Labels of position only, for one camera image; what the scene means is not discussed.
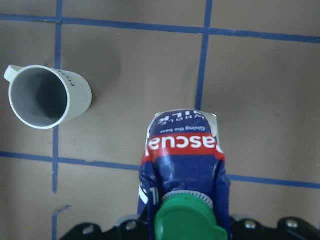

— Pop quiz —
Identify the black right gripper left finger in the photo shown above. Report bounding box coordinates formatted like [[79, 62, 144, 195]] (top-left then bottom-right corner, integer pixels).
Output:
[[59, 214, 151, 240]]

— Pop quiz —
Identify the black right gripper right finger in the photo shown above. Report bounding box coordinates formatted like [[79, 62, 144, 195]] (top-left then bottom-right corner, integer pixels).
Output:
[[230, 214, 320, 240]]

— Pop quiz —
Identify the blue milk carton green cap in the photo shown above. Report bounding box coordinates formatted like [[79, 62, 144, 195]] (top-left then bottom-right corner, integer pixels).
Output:
[[138, 109, 232, 240]]

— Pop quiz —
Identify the white ceramic mug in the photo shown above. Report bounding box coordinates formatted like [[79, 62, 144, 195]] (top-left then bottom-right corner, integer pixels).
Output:
[[4, 65, 92, 130]]

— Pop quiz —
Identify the brown paper table cover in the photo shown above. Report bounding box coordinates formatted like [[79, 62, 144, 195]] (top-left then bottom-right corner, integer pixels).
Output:
[[0, 0, 320, 240]]

